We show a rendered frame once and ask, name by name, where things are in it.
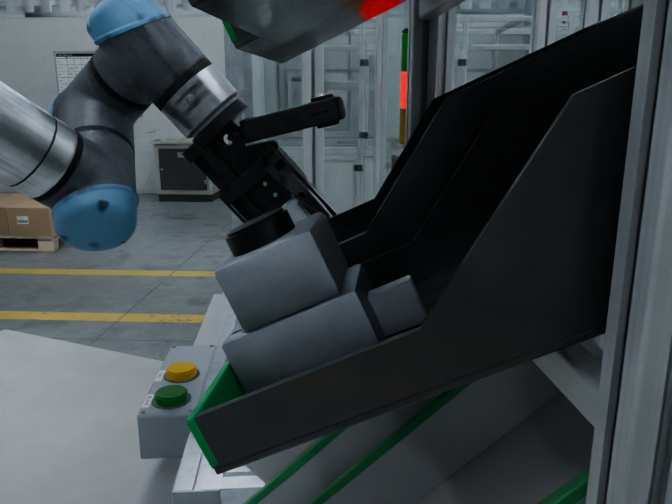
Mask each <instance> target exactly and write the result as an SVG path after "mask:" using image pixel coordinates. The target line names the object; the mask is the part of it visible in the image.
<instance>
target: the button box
mask: <svg viewBox="0 0 672 504"><path fill-rule="evenodd" d="M215 350H216V345H200V346H172V347H171V348H170V350H169V352H168V354H167V356H166V358H165V360H164V362H163V364H162V366H161V368H160V370H159V372H158V374H157V376H156V378H155V380H154V382H153V384H152V386H151V388H150V390H149V392H148V394H147V396H146V398H145V400H144V403H143V405H142V407H141V409H140V411H139V413H138V415H137V425H138V436H139V447H140V457H141V458H142V459H157V458H182V457H183V454H184V450H185V447H186V444H187V441H188V437H189V434H190V429H189V427H188V425H187V423H186V420H187V419H188V417H189V416H190V414H191V413H192V412H193V410H194V409H195V407H196V406H197V404H198V403H199V401H200V398H201V395H202V392H203V389H204V385H205V382H206V379H207V376H208V372H209V369H210V366H211V363H212V359H213V356H214V353H215ZM183 361H186V362H191V363H193V364H195V365H196V368H197V374H196V375H195V376H194V377H192V378H190V379H187V380H180V381H176V380H170V379H168V378H167V377H166V368H167V367H168V366H169V365H171V364H173V363H176V362H183ZM168 385H181V386H184V387H185V388H187V390H188V399H187V400H186V401H185V402H184V403H182V404H180V405H176V406H171V407H164V406H159V405H157V404H156V403H155V398H154V394H155V392H156V391H157V390H158V389H160V388H161V387H164V386H168Z"/></svg>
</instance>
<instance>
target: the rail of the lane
mask: <svg viewBox="0 0 672 504"><path fill-rule="evenodd" d="M238 322H239V321H238V319H237V317H236V315H235V314H234V312H233V310H232V308H231V306H230V304H229V308H228V311H227V314H226V317H225V321H224V324H223V327H222V330H221V334H220V337H219V340H218V343H217V346H216V350H215V353H214V356H213V359H212V363H211V366H210V369H209V372H208V376H207V379H206V382H205V385H204V389H203V392H202V395H201V398H202V397H203V395H204V394H205V392H206V391H207V389H208V388H209V386H210V385H211V383H212V382H213V380H214V379H215V377H216V376H217V374H218V373H219V371H220V370H221V368H222V367H223V365H224V364H225V362H226V361H227V357H226V355H225V353H224V351H223V349H222V343H223V342H224V341H225V339H226V338H227V337H228V335H229V334H230V333H231V331H232V330H233V329H234V327H235V326H236V324H237V323H238ZM201 398H200V400H201ZM222 477H223V473H221V474H219V475H217V474H216V472H215V471H214V468H213V469H212V468H211V466H210V465H209V463H208V461H207V459H206V458H205V456H204V454H203V452H202V450H201V449H200V447H199V445H198V443H197V441H196V440H195V438H194V436H193V434H192V432H191V431H190V434H189V437H188V441H187V444H186V447H185V450H184V454H183V457H182V460H181V463H180V466H179V470H178V473H177V476H176V479H175V483H174V486H173V489H172V504H221V502H220V485H221V480H222Z"/></svg>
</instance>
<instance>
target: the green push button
mask: <svg viewBox="0 0 672 504"><path fill-rule="evenodd" d="M154 398H155V403H156V404H157V405H159V406H164V407H171V406H176V405H180V404H182V403H184V402H185V401H186V400H187V399H188V390H187V388H185V387H184V386H181V385H168V386H164V387H161V388H160V389H158V390H157V391H156V392H155V394H154Z"/></svg>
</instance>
